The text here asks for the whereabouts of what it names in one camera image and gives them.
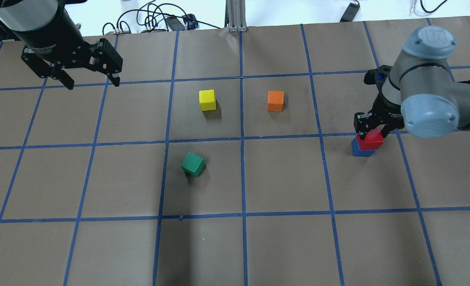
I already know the orange wooden block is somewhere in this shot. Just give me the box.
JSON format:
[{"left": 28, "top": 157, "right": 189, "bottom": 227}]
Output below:
[{"left": 266, "top": 90, "right": 285, "bottom": 112}]

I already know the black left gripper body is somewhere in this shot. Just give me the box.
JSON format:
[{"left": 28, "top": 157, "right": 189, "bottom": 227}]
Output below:
[{"left": 20, "top": 12, "right": 96, "bottom": 78}]

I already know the aluminium frame post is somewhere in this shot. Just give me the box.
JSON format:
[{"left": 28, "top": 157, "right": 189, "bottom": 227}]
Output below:
[{"left": 225, "top": 0, "right": 247, "bottom": 33}]

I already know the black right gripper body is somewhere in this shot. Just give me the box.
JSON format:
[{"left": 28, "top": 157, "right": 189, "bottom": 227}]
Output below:
[{"left": 369, "top": 92, "right": 404, "bottom": 130}]

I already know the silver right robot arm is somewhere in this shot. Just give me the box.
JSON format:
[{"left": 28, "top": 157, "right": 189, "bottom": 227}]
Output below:
[{"left": 354, "top": 26, "right": 470, "bottom": 140}]

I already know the blue wooden block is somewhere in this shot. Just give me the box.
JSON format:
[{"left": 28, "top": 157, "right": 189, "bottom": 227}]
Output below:
[{"left": 351, "top": 135, "right": 377, "bottom": 157}]

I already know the black power adapter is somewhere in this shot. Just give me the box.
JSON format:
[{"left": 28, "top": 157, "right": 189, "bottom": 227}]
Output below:
[{"left": 165, "top": 16, "right": 185, "bottom": 31}]

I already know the green wooden block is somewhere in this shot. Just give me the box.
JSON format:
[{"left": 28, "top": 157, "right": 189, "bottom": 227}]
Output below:
[{"left": 181, "top": 152, "right": 206, "bottom": 178}]

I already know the yellow wooden block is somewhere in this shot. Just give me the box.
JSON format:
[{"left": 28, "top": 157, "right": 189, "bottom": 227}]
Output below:
[{"left": 198, "top": 89, "right": 217, "bottom": 112}]

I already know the red wooden block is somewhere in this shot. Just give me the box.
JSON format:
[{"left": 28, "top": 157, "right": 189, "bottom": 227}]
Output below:
[{"left": 355, "top": 127, "right": 385, "bottom": 151}]

